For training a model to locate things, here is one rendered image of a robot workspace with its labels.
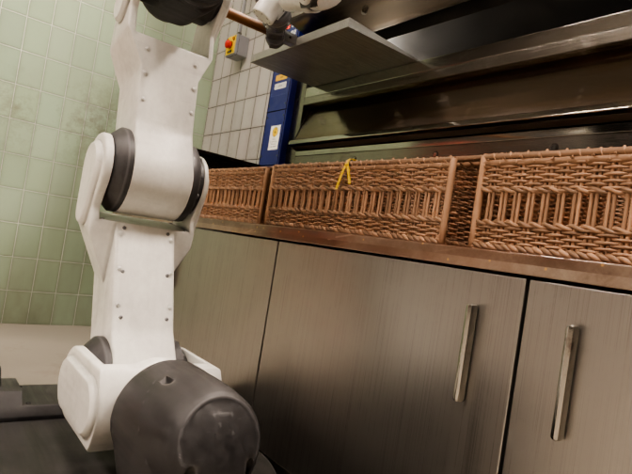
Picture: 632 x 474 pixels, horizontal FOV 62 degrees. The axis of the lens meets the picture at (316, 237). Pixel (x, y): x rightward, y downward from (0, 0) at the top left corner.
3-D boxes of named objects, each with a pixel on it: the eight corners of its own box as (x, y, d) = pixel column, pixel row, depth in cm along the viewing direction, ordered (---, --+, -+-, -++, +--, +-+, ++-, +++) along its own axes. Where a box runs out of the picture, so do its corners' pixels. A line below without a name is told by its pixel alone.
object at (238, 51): (236, 62, 267) (240, 42, 267) (246, 58, 259) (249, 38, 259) (223, 56, 263) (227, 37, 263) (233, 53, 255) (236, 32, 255)
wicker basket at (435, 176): (391, 248, 162) (404, 159, 163) (576, 273, 118) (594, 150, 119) (259, 225, 132) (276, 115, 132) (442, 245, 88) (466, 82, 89)
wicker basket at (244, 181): (283, 234, 210) (293, 165, 211) (387, 247, 167) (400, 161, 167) (167, 214, 180) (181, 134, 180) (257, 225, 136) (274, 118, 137)
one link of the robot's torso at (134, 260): (201, 429, 86) (220, 149, 95) (71, 440, 74) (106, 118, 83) (163, 415, 98) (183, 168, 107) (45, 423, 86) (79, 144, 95)
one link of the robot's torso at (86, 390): (218, 450, 81) (232, 365, 82) (81, 466, 69) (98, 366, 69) (167, 406, 98) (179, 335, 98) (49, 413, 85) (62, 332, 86)
